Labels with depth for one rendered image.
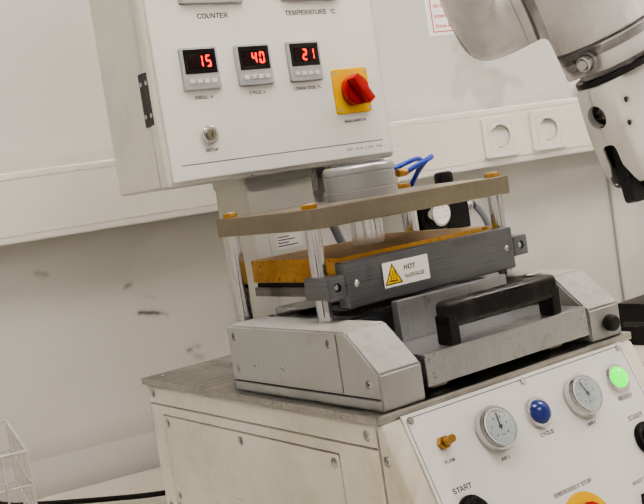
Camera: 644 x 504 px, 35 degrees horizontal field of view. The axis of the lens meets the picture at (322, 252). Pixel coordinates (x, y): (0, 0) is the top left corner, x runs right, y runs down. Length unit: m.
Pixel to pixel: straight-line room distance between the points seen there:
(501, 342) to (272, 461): 0.26
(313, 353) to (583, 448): 0.27
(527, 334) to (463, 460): 0.15
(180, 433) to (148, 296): 0.38
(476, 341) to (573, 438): 0.14
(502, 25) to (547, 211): 0.98
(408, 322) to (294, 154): 0.32
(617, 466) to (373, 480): 0.25
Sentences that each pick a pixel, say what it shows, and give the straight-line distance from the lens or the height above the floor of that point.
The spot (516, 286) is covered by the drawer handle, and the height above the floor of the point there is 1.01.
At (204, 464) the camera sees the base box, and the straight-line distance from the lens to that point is 1.18.
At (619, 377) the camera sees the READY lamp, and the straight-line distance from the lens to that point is 1.06.
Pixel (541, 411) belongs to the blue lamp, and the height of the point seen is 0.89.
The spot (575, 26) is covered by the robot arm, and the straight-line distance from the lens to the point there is 0.93.
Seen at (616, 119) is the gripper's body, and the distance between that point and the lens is 0.93.
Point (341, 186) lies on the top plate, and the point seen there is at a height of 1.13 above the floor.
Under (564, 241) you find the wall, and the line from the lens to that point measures 1.89.
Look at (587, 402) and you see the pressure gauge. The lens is 1.01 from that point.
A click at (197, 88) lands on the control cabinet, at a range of 1.16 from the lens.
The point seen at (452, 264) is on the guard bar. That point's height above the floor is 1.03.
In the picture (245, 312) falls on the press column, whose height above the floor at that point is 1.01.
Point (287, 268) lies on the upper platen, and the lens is 1.07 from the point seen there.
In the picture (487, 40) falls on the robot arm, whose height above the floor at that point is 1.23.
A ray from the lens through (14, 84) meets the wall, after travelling 1.53.
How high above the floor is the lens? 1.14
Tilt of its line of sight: 4 degrees down
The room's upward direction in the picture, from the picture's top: 9 degrees counter-clockwise
